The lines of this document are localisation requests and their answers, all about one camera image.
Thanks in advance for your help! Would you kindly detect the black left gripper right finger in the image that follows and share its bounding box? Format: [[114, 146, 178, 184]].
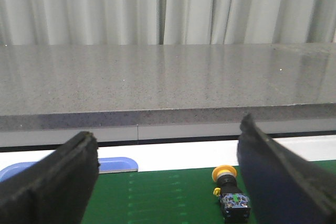
[[237, 114, 335, 223]]

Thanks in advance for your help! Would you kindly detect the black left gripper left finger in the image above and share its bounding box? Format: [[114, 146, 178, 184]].
[[1, 132, 99, 223]]

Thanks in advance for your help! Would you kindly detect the yellow push button switch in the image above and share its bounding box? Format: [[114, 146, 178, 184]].
[[212, 165, 251, 223]]

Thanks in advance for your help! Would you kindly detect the blue plastic tray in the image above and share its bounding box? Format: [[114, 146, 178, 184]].
[[1, 157, 139, 182]]

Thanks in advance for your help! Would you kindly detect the green conveyor belt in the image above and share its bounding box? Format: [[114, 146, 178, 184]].
[[80, 159, 336, 224]]

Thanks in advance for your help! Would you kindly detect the grey stone countertop slab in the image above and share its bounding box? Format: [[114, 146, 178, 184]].
[[1, 43, 335, 131]]

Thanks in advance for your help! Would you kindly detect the white pleated curtain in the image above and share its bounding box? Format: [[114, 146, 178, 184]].
[[1, 0, 335, 46]]

